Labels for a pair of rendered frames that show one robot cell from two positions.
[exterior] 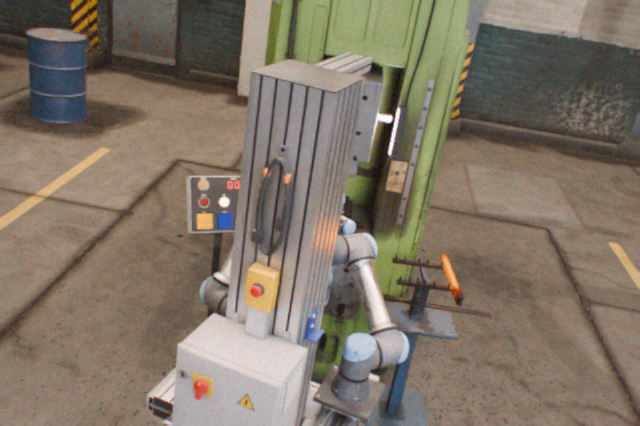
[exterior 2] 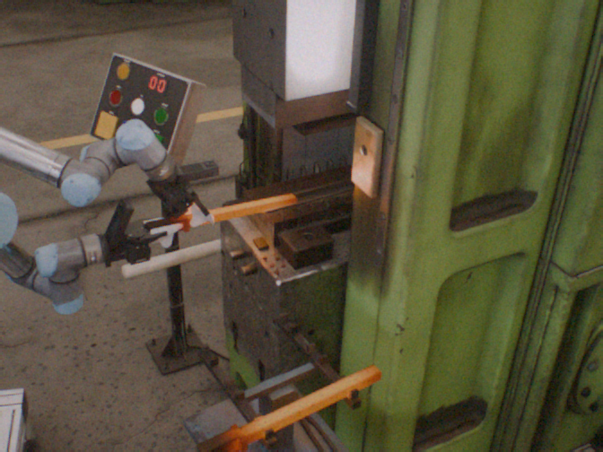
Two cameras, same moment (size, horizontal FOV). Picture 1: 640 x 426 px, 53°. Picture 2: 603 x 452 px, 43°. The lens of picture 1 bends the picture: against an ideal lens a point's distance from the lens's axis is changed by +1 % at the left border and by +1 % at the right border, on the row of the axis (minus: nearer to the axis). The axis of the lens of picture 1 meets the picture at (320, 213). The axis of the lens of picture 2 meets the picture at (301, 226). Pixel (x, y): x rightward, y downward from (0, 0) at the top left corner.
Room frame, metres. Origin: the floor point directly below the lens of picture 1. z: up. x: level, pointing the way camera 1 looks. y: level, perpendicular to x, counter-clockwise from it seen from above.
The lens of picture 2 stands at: (2.20, -1.65, 2.14)
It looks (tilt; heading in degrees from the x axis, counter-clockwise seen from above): 34 degrees down; 60
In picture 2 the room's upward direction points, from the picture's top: 2 degrees clockwise
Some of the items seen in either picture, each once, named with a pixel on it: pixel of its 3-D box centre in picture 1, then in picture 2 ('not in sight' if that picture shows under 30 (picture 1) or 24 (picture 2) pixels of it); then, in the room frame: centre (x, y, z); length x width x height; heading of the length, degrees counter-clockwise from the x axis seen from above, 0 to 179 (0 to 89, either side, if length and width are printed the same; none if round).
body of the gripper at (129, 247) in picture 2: not in sight; (124, 244); (2.61, -0.07, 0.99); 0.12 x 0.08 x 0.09; 179
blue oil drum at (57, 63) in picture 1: (58, 75); not in sight; (6.71, 3.05, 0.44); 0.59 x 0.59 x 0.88
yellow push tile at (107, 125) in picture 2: (204, 221); (108, 126); (2.76, 0.55, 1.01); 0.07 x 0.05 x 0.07; 114
